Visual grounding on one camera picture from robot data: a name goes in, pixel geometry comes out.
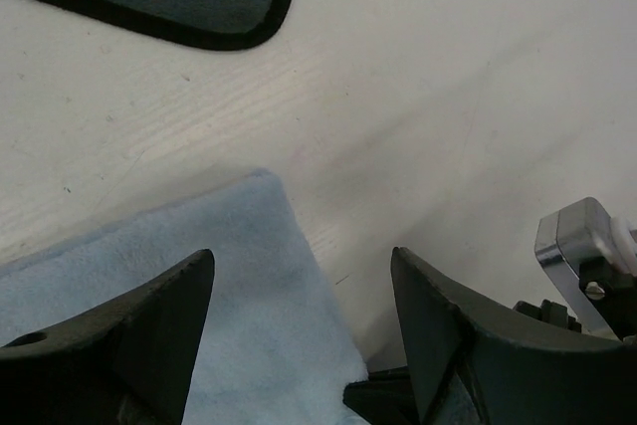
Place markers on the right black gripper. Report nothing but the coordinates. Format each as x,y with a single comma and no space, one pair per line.
386,397

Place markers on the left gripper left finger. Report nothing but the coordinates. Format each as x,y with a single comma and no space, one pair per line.
127,361

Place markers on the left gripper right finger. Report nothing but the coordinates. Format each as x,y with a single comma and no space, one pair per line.
518,370

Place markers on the light blue towel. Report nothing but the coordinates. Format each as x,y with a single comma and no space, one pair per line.
275,348

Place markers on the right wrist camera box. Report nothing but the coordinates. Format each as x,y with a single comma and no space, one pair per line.
590,257

